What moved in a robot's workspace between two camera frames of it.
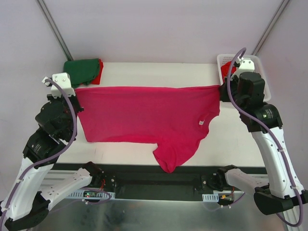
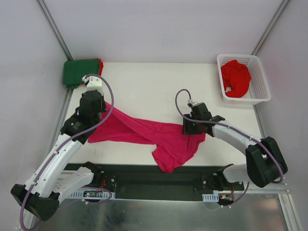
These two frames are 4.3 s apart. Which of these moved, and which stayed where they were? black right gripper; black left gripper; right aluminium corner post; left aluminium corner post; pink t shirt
Moved: pink t shirt; black left gripper; black right gripper
Stayed: left aluminium corner post; right aluminium corner post
